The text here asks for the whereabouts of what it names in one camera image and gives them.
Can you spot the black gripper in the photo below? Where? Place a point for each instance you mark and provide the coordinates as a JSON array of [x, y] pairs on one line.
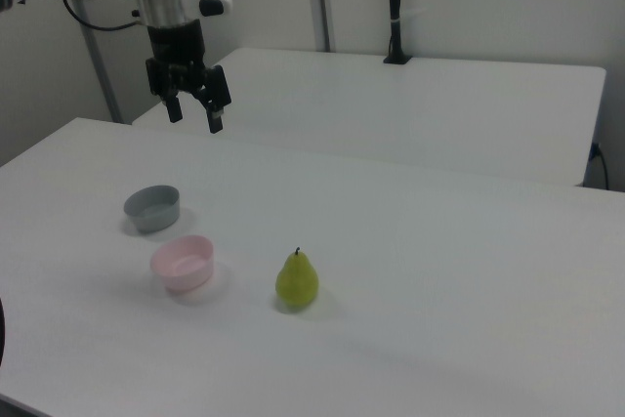
[[176, 46]]

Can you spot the green pear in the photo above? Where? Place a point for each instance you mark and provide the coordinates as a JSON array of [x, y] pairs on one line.
[[297, 282]]

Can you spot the grey plastic bowl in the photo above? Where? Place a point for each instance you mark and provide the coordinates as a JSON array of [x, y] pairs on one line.
[[154, 214]]

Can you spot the pink plastic bowl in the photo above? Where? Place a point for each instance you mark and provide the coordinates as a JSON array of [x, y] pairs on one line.
[[183, 265]]

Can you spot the white side table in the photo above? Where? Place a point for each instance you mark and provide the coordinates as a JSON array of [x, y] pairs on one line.
[[390, 109]]

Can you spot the black camera stand pole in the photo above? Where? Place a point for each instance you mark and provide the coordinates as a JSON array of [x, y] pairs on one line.
[[394, 7]]

